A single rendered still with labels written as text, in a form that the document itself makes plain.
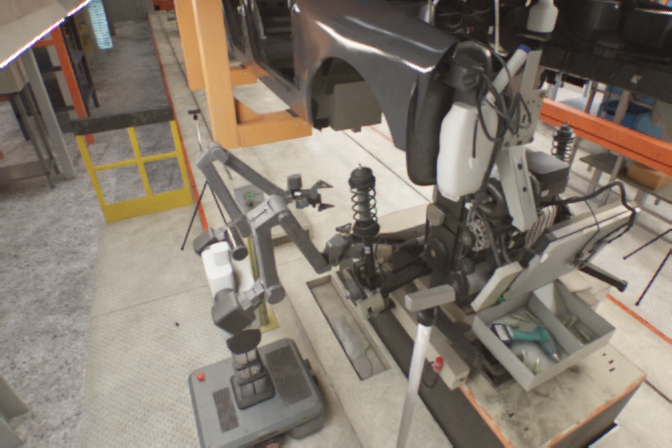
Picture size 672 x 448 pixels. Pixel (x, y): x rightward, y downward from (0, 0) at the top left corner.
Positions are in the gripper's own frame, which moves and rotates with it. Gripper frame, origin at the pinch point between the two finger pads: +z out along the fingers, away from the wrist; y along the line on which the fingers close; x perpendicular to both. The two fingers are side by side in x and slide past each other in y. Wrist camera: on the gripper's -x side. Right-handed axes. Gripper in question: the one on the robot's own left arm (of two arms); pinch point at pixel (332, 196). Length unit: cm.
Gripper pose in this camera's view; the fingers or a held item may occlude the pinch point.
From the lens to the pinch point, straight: 181.2
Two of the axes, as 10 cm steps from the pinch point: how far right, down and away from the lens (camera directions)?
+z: 9.6, 0.5, -2.9
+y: -0.7, -9.1, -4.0
